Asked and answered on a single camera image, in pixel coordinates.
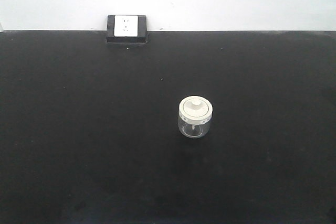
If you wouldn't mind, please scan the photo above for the glass jar with white lid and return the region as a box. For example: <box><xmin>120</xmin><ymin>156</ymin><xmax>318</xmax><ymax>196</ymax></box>
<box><xmin>178</xmin><ymin>96</ymin><xmax>213</xmax><ymax>138</ymax></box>

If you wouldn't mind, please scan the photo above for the black socket box white outlet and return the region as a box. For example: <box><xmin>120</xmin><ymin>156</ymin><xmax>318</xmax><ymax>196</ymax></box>
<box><xmin>106</xmin><ymin>15</ymin><xmax>148</xmax><ymax>44</ymax></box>

